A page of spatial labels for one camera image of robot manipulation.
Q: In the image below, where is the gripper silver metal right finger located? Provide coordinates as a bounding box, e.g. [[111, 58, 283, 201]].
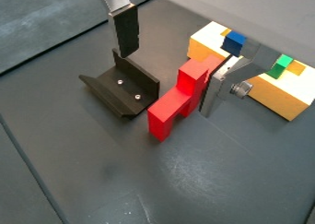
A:
[[199, 39, 282, 117]]

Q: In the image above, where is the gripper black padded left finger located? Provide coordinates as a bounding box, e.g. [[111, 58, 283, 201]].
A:
[[103, 0, 139, 58]]

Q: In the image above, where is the red cross-shaped block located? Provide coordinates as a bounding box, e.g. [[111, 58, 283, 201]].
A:
[[149, 55, 223, 142]]

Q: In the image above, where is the yellow puzzle base board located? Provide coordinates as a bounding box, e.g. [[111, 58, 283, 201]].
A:
[[187, 22, 315, 121]]

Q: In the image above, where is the blue long block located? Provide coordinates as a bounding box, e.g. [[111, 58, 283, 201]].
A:
[[222, 30, 246, 57]]

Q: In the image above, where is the green long block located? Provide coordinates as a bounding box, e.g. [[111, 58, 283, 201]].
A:
[[267, 54, 293, 79]]

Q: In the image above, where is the black angled block holder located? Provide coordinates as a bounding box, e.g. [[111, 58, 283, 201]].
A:
[[79, 49, 161, 119]]

